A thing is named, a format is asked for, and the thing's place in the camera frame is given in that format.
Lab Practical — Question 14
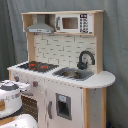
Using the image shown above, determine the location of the toy oven door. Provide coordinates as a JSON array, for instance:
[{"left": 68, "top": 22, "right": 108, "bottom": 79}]
[{"left": 22, "top": 96, "right": 38, "bottom": 120}]

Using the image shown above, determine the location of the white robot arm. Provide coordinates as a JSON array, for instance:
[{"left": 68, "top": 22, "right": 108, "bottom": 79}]
[{"left": 0, "top": 80, "right": 39, "bottom": 128}]

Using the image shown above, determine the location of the wooden toy kitchen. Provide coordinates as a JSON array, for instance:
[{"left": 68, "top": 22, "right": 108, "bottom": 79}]
[{"left": 9, "top": 10, "right": 115, "bottom": 128}]

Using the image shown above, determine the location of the grey range hood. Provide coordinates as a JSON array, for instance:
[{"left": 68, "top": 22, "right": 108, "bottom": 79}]
[{"left": 26, "top": 15, "right": 54, "bottom": 34}]

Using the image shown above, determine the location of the red stove knob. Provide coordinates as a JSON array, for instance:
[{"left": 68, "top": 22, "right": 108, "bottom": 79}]
[
  {"left": 33, "top": 81, "right": 38, "bottom": 87},
  {"left": 14, "top": 76, "right": 19, "bottom": 82}
]

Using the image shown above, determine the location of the grey backdrop curtain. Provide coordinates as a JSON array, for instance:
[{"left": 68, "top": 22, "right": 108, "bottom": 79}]
[{"left": 0, "top": 0, "right": 128, "bottom": 128}]

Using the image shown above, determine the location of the right red stove knob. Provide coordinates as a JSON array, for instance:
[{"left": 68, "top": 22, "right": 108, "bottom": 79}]
[{"left": 33, "top": 81, "right": 38, "bottom": 87}]

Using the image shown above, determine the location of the grey toy sink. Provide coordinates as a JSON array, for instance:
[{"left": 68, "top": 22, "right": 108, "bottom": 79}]
[{"left": 53, "top": 67, "right": 93, "bottom": 81}]

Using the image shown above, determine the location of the black toy stovetop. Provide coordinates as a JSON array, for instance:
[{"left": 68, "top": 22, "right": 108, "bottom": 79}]
[{"left": 20, "top": 61, "right": 57, "bottom": 72}]

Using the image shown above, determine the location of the white toy microwave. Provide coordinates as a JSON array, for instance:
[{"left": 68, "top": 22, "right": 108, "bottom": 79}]
[{"left": 56, "top": 14, "right": 93, "bottom": 34}]

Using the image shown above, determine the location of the left red stove knob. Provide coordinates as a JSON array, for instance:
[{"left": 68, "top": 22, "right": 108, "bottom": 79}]
[{"left": 14, "top": 76, "right": 19, "bottom": 82}]

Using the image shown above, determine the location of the white cabinet door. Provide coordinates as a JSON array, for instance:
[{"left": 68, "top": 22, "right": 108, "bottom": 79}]
[{"left": 45, "top": 87, "right": 84, "bottom": 128}]

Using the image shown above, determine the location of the black toy faucet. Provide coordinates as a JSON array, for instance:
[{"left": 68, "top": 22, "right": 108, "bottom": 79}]
[{"left": 77, "top": 50, "right": 95, "bottom": 70}]

